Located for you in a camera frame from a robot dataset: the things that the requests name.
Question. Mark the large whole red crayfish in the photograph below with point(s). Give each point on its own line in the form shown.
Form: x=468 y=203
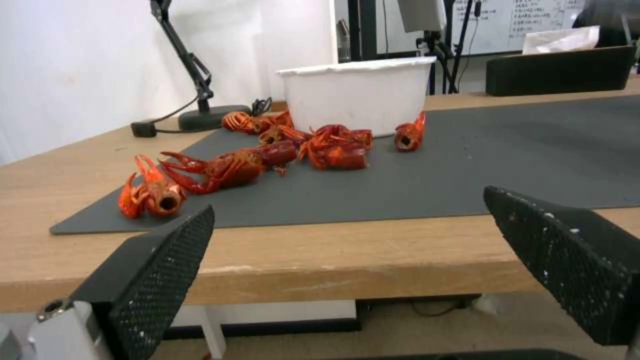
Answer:
x=235 y=167

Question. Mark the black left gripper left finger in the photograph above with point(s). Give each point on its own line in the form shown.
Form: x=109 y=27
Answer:
x=150 y=270

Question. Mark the red crayfish head with claws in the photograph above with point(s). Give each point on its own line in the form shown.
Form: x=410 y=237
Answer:
x=157 y=193

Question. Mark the black upright frame post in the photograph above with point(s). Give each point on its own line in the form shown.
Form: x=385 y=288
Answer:
x=363 y=28

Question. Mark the white crumpled paper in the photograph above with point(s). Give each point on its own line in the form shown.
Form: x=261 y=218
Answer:
x=560 y=39

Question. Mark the white round takeout container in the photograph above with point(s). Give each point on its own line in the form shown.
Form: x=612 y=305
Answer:
x=355 y=97

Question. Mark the red crayfish head upright claw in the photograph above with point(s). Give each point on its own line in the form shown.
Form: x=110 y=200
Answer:
x=410 y=135

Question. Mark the red crayfish with curled legs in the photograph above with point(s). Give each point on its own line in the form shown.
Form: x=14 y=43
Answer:
x=245 y=120

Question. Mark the black tripod stand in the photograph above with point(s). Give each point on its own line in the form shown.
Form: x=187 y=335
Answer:
x=452 y=48

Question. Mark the dark grey table mat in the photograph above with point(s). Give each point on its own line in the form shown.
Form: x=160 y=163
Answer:
x=450 y=168

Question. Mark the small red crayfish piece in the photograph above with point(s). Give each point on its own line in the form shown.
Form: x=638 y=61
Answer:
x=282 y=134

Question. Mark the red crayfish shell piece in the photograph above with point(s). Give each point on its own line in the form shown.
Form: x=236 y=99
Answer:
x=345 y=134

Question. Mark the whiteboard with writing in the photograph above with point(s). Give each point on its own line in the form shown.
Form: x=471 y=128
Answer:
x=530 y=22

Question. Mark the white table leg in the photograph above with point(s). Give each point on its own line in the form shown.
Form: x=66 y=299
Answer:
x=214 y=330

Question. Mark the black rectangular box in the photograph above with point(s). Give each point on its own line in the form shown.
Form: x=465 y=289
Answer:
x=560 y=73

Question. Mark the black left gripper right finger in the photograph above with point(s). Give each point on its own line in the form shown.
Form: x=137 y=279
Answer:
x=575 y=270

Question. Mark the black desk lamp stand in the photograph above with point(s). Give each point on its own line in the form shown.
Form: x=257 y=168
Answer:
x=200 y=75

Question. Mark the grey panel on stand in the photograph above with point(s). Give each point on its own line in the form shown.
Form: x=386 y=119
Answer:
x=422 y=15

